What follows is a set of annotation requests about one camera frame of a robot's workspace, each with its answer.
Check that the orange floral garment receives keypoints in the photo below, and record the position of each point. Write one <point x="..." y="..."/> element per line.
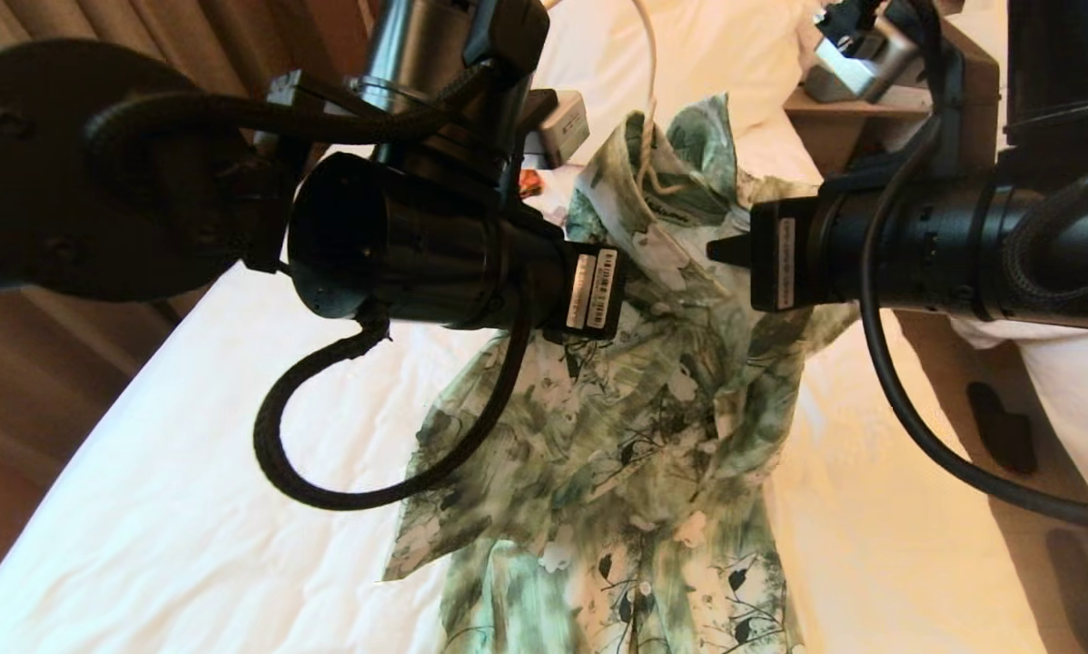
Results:
<point x="529" y="184"/>

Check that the green floral shirt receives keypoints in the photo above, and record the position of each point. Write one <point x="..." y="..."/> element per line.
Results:
<point x="617" y="436"/>

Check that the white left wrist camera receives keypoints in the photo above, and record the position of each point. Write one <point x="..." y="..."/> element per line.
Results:
<point x="564" y="127"/>

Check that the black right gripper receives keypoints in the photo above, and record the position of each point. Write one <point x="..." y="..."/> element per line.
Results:
<point x="807" y="254"/>

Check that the white bed mattress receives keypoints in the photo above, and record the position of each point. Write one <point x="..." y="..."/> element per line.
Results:
<point x="1080" y="418"/>

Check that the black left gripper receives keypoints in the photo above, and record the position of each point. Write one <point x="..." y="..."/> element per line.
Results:
<point x="553" y="282"/>

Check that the wooden nightstand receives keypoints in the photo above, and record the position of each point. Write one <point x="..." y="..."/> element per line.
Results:
<point x="835" y="118"/>

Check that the black slipper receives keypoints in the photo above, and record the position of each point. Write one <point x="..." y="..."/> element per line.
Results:
<point x="1003" y="436"/>

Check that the white duvet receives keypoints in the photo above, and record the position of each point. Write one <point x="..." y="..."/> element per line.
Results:
<point x="1034" y="336"/>

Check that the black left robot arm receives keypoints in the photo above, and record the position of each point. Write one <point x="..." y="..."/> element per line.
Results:
<point x="190" y="163"/>

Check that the large white pillow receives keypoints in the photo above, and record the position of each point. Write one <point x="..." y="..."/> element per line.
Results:
<point x="726" y="54"/>

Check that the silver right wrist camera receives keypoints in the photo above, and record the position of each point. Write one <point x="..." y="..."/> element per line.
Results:
<point x="857" y="59"/>

